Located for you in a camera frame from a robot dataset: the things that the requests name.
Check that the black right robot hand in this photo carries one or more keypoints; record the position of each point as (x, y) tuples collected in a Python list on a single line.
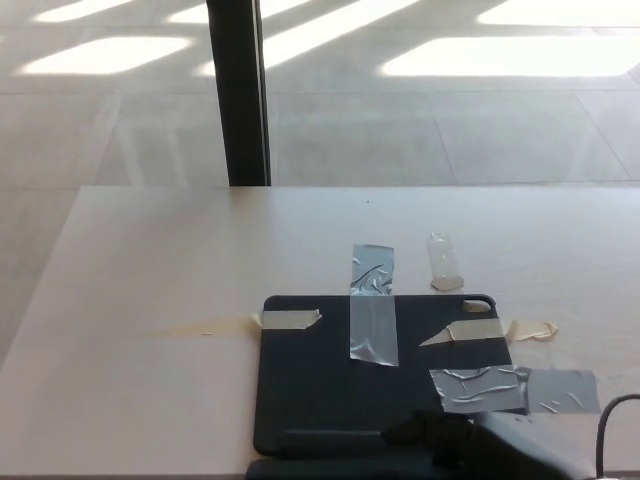
[(440, 435)]

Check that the dark folding tablet cover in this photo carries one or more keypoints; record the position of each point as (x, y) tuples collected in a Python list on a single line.
[(310, 370)]

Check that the beige masking tape strip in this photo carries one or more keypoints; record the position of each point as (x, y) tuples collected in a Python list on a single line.
[(287, 319), (480, 330)]

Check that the clear tape piece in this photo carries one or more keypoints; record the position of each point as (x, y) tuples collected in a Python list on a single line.
[(442, 262)]

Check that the wide grey duct tape strip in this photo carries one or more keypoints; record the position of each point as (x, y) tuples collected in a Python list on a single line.
[(500, 387)]

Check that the long grey duct tape strip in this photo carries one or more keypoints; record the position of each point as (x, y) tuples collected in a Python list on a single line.
[(372, 300)]

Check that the black window frame post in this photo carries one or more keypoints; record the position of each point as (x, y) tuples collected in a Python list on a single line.
[(240, 100)]

